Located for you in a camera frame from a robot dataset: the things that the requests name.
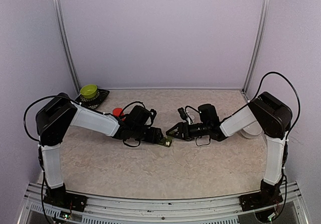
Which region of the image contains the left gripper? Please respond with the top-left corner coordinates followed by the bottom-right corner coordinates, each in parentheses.
top-left (131, 126), bottom-right (164, 144)

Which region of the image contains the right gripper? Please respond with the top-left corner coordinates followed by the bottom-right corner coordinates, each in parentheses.
top-left (166, 122), bottom-right (210, 141)

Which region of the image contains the green pill organizer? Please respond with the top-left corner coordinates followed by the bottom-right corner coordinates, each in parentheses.
top-left (158, 137), bottom-right (173, 148)

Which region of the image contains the red pill bottle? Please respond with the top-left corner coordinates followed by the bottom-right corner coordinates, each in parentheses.
top-left (112, 107), bottom-right (124, 118)

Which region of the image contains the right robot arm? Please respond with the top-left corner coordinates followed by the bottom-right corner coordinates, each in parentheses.
top-left (166, 91), bottom-right (297, 206)

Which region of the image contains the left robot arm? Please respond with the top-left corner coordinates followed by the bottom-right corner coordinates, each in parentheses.
top-left (23, 92), bottom-right (165, 206)

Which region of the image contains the black square tray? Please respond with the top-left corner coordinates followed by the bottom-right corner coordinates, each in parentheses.
top-left (75, 88), bottom-right (110, 109)

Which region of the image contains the lime green bowl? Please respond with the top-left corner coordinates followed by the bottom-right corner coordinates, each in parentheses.
top-left (80, 84), bottom-right (98, 99)

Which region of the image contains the white bowl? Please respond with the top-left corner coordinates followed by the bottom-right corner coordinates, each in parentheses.
top-left (240, 122), bottom-right (262, 139)

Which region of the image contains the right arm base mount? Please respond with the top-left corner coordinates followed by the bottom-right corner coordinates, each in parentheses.
top-left (239, 192), bottom-right (283, 211)

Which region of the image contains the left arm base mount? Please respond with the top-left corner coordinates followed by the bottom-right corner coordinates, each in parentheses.
top-left (44, 192), bottom-right (87, 212)

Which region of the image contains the front aluminium rail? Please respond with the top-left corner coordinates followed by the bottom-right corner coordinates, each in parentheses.
top-left (17, 182), bottom-right (311, 223)

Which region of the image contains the right aluminium frame post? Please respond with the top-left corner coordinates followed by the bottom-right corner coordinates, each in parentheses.
top-left (242, 0), bottom-right (270, 95)

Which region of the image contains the aluminium frame post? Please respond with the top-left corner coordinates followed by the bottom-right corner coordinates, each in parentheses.
top-left (242, 0), bottom-right (270, 95)
top-left (53, 0), bottom-right (81, 94)

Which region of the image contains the left aluminium frame post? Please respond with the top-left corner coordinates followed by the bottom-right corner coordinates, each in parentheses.
top-left (53, 0), bottom-right (81, 94)

